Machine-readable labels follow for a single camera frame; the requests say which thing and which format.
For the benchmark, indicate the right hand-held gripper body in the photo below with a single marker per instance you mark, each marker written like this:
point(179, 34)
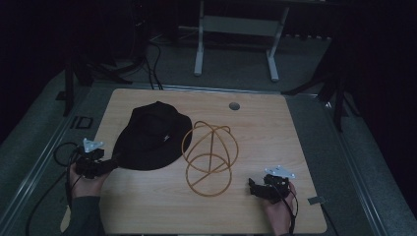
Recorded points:
point(277, 185)

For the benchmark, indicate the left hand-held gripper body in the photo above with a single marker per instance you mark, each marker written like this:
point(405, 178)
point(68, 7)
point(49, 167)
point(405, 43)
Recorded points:
point(91, 162)

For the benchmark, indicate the black bucket hat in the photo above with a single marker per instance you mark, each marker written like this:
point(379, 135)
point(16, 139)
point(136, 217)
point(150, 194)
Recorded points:
point(152, 137)

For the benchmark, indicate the person's left hand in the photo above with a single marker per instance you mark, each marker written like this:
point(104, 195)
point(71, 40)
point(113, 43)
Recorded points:
point(86, 187)

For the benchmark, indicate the person's right hand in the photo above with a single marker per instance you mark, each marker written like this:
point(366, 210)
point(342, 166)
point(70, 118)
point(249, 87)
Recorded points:
point(278, 213)

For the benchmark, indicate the grey tape strip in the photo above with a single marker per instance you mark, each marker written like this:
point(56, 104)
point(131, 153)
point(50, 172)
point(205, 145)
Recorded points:
point(316, 200)

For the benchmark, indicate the black metal stand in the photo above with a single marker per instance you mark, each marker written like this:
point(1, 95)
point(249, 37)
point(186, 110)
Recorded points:
point(82, 75)
point(331, 85)

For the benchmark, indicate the black rectangular floor bracket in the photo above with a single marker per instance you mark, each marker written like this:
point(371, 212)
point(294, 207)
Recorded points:
point(82, 122)

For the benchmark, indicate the white metal desk frame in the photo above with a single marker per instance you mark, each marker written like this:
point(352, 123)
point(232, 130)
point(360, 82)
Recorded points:
point(236, 26)

